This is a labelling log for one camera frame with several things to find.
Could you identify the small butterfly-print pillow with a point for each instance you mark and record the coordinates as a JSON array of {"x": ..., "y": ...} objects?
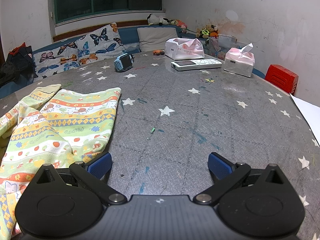
[{"x": 53, "y": 60}]

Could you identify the pink plush toy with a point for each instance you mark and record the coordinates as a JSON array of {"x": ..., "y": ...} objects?
[{"x": 180, "y": 25}]

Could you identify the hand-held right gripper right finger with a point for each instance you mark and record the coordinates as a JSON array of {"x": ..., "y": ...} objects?
[{"x": 219, "y": 166}]

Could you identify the red plastic stool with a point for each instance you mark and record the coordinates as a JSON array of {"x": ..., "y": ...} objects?
[{"x": 281, "y": 76}]

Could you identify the clear bear-print storage box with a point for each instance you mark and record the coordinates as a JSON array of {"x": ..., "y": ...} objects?
[{"x": 220, "y": 45}]

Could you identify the dark clothes pile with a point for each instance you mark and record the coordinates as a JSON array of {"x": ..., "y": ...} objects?
[{"x": 15, "y": 65}]

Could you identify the grey cushion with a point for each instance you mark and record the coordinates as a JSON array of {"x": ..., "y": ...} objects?
[{"x": 157, "y": 38}]

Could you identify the large butterfly-print pillow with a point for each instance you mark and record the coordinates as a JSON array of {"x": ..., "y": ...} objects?
[{"x": 101, "y": 40}]

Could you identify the small orange toy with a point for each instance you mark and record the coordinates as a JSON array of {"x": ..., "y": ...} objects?
[{"x": 158, "y": 52}]

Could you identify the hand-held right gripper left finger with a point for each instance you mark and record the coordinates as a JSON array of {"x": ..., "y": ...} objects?
[{"x": 101, "y": 165}]

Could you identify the pink tissue pack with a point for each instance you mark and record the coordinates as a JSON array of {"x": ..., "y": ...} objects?
[{"x": 238, "y": 61}]

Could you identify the striped cartoon-print child's garment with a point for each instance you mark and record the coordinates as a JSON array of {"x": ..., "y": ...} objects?
[{"x": 75, "y": 120}]

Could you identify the white wet wipes pack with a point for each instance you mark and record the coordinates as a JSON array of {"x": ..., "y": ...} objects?
[{"x": 183, "y": 48}]

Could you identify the white remote control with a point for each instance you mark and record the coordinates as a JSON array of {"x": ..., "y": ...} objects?
[{"x": 196, "y": 64}]

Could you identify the grey star-print tablecloth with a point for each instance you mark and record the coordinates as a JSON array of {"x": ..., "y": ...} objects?
[{"x": 190, "y": 110}]

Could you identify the pair of dark socks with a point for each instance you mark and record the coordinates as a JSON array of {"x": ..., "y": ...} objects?
[{"x": 123, "y": 62}]

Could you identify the white paper sheet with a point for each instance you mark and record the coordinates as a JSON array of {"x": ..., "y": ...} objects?
[{"x": 308, "y": 115}]

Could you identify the black and white plush toy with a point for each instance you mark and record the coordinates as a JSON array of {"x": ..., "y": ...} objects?
[{"x": 156, "y": 19}]

